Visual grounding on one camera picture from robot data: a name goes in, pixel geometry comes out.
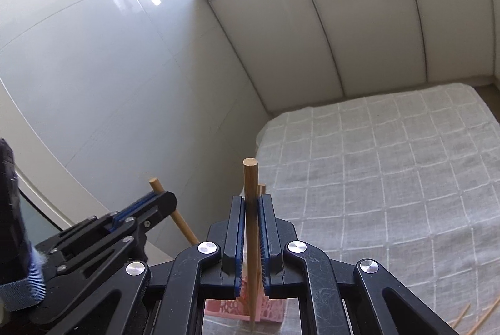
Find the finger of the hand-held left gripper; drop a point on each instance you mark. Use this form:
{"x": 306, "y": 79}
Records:
{"x": 166, "y": 202}
{"x": 78, "y": 229}

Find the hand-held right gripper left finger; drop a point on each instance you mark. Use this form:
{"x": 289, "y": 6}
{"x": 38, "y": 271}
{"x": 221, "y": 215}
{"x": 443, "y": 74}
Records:
{"x": 238, "y": 241}

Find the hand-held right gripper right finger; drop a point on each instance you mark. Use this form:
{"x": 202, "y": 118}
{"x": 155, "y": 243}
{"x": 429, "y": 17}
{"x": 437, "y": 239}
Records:
{"x": 267, "y": 241}

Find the slim bamboo chopstick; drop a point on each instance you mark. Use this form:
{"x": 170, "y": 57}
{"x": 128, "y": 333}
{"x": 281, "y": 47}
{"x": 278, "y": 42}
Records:
{"x": 250, "y": 178}
{"x": 183, "y": 225}
{"x": 262, "y": 189}

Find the pink perforated utensil holder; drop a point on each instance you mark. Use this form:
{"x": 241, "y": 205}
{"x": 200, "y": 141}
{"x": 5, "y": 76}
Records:
{"x": 273, "y": 313}

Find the pile of wooden chopsticks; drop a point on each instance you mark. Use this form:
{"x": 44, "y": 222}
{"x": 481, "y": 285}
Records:
{"x": 483, "y": 316}

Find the grey checked tablecloth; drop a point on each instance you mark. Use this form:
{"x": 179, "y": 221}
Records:
{"x": 371, "y": 182}

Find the white cabinet door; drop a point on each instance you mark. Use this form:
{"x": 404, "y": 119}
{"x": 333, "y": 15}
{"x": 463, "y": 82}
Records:
{"x": 493, "y": 7}
{"x": 445, "y": 7}
{"x": 273, "y": 38}
{"x": 363, "y": 14}

